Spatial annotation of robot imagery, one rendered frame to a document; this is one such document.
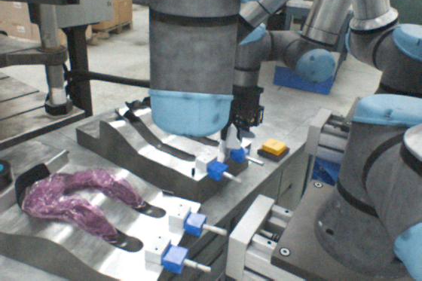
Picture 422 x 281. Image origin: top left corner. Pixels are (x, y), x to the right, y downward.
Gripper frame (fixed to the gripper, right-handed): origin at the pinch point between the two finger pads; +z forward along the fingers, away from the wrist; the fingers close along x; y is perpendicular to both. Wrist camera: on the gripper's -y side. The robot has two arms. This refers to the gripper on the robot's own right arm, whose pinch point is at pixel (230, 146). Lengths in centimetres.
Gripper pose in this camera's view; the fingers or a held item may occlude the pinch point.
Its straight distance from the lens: 107.2
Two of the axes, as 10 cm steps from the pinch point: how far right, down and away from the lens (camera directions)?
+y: 8.0, 3.1, -5.1
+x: 5.9, -3.2, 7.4
